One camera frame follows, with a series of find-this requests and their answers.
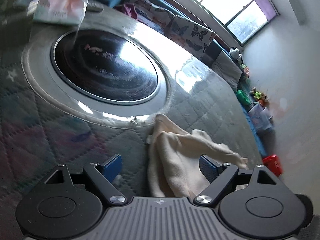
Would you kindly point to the grey remote control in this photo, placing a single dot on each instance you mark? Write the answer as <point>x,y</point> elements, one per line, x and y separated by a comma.
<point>93,6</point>

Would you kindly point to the large butterfly print cushion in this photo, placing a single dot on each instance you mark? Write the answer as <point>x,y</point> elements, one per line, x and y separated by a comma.
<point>190,35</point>

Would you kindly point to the black round induction cooktop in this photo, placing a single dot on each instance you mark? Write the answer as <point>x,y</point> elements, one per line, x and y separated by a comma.
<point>105,67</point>

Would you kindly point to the pink tissue pack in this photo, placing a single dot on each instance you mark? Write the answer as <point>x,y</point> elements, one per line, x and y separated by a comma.
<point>64,12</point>

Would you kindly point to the grey cushion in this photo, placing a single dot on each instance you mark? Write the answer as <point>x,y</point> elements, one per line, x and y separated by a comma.
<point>227,69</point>

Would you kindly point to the blue sofa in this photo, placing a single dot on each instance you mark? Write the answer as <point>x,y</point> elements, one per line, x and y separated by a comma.
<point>215,46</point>

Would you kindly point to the red plastic stool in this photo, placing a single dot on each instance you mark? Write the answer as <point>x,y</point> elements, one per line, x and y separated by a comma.
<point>272,162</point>

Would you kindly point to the green plastic bowl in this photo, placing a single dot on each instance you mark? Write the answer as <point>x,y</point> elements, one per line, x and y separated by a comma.
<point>242,98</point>

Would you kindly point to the colourful plush toys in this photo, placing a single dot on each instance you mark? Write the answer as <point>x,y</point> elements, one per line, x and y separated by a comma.
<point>259,97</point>

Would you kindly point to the magenta cloth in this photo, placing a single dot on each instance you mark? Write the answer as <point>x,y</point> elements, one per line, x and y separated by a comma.
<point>127,9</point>

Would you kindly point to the small butterfly print cushion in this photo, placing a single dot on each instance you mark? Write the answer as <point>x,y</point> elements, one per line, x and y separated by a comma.
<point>154,16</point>

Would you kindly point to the cream knit garment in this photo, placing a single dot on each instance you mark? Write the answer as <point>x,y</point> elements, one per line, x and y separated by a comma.
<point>174,154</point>

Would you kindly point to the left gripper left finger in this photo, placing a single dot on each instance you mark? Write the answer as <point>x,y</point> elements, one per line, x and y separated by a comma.
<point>64,205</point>

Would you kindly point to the window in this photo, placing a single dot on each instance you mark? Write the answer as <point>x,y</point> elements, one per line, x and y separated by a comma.
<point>235,21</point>

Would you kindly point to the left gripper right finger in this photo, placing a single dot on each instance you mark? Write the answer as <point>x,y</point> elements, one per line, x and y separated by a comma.
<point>253,203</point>

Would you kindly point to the clear plastic storage box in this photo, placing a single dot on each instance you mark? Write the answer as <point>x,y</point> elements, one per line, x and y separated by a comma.
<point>260,119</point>

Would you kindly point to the white plush toy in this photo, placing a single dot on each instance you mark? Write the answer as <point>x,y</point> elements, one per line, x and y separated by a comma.
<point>236,55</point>

